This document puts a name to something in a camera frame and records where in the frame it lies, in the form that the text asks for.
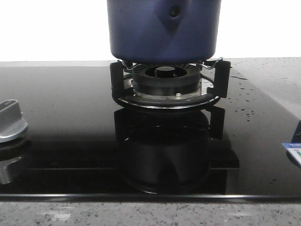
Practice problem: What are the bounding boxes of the right black gas burner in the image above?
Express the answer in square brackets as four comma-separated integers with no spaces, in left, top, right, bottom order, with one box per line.
[132,64,201,96]

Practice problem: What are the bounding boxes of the blue cooking pot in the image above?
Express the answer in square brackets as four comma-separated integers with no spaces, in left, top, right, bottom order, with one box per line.
[107,0,221,64]

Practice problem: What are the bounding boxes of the blue white energy label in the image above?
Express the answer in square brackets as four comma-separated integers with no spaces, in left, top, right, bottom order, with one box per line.
[281,120,301,167]

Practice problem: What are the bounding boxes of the right black pot support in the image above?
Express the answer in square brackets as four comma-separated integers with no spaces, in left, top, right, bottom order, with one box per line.
[110,57,231,110]

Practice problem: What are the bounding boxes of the silver right stove knob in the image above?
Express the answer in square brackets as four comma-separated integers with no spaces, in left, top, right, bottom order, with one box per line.
[0,100,28,143]

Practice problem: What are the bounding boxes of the black glass gas stove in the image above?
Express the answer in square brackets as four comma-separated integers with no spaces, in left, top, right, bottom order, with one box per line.
[0,62,301,203]

